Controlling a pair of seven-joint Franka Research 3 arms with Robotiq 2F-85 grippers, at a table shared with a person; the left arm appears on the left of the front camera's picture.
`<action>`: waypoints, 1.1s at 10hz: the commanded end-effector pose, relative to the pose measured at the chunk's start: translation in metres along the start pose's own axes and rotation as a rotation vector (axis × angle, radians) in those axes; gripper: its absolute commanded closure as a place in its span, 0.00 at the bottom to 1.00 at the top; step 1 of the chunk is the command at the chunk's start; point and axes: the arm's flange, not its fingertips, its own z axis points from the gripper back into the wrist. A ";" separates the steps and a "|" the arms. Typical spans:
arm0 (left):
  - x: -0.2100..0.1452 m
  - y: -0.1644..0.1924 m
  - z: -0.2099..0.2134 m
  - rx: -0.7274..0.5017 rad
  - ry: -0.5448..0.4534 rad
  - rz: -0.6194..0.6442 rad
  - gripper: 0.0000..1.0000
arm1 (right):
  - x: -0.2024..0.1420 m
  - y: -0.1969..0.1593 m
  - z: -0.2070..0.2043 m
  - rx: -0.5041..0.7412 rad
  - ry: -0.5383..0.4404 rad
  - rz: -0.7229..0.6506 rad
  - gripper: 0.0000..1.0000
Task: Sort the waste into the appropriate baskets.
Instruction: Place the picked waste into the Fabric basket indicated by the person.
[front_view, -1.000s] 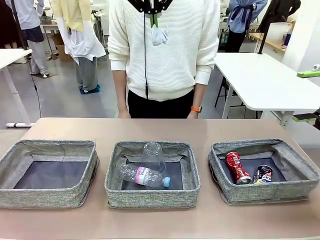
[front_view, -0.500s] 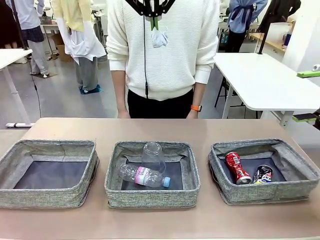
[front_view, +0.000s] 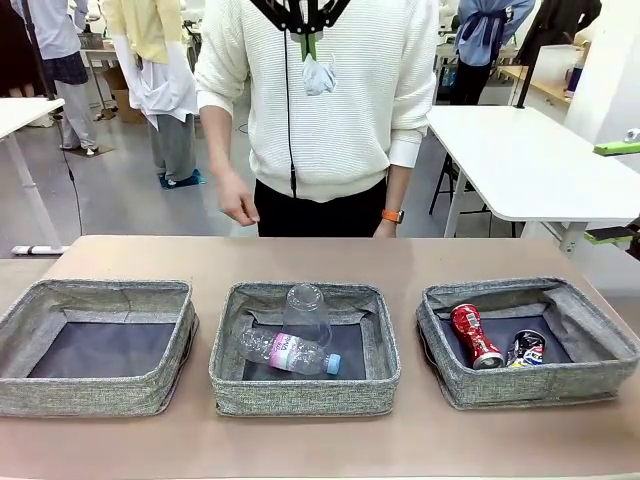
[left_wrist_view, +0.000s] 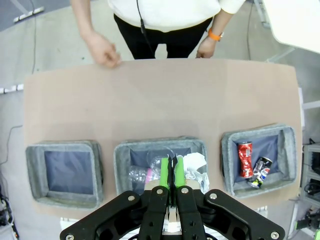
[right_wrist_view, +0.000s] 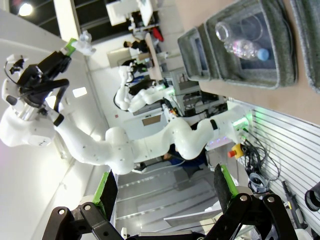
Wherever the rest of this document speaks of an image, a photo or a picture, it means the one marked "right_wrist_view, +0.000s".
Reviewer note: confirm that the red emergency stop button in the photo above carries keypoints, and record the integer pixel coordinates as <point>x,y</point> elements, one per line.
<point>235,151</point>

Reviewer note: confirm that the slatted aluminium panel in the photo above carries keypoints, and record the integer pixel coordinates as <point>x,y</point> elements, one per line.
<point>295,150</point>

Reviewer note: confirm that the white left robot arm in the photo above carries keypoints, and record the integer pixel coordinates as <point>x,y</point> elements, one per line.
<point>120,150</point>

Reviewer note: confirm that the white tissue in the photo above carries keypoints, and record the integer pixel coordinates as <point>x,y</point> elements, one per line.
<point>86,45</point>

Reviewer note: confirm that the clear plastic cup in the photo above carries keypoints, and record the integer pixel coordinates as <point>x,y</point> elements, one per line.
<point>222,31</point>

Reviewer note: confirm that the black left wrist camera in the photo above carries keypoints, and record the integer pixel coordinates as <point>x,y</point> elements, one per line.
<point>30,75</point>

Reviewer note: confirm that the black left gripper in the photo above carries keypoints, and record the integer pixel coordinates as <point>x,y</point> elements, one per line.
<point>55,65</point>

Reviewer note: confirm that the grey fabric basket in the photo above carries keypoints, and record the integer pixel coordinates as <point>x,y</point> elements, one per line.
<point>275,37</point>
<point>190,60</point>
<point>312,50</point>

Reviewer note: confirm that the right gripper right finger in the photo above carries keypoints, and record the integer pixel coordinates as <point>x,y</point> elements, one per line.
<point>250,220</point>

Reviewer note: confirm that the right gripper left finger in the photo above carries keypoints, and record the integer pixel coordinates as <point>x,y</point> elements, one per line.
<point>85,222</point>

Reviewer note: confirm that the black camera lens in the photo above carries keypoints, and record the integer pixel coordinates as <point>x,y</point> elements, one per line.
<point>313,197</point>

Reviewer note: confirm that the round ceiling lamp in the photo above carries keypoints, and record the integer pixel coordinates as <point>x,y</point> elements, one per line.
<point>25,9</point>

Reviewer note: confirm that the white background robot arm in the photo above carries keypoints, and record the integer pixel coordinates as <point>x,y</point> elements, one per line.
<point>145,96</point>

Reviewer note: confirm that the clear bottle with blue cap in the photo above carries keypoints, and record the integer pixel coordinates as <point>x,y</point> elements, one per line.
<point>245,50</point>

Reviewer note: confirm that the person with black hair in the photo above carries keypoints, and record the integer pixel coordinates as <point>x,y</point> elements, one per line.
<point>136,46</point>

